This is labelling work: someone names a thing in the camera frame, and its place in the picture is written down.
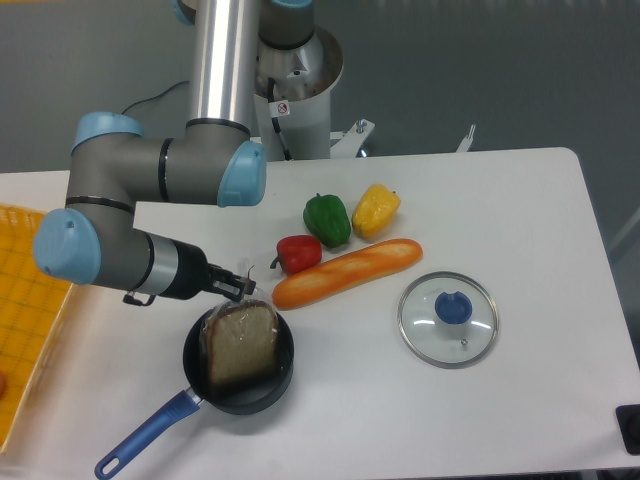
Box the orange baguette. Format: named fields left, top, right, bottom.
left=272, top=238, right=423, bottom=310

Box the red bell pepper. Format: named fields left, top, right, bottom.
left=270, top=235, right=322, bottom=275

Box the yellow plastic basket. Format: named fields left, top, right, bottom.
left=1, top=204, right=75, bottom=452

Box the black floor cable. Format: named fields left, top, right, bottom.
left=121, top=80, right=192, bottom=116

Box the glass lid blue knob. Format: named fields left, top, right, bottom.
left=397, top=271, right=500, bottom=369

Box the black pot blue handle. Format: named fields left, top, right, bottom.
left=94, top=309, right=294, bottom=479

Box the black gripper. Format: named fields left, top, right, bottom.
left=123, top=241, right=256, bottom=306

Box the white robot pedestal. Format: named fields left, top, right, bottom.
left=254, top=27, right=344, bottom=161

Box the white right base bracket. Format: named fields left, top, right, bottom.
left=456, top=124, right=476, bottom=153

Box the toast slice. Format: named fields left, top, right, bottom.
left=199, top=299, right=280, bottom=391

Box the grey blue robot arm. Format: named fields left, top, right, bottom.
left=33, top=1, right=314, bottom=303

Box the black corner device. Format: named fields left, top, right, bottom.
left=615, top=404, right=640, bottom=456

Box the green bell pepper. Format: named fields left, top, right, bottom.
left=303, top=193, right=351, bottom=249

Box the yellow bell pepper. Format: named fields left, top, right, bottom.
left=351, top=184, right=401, bottom=239

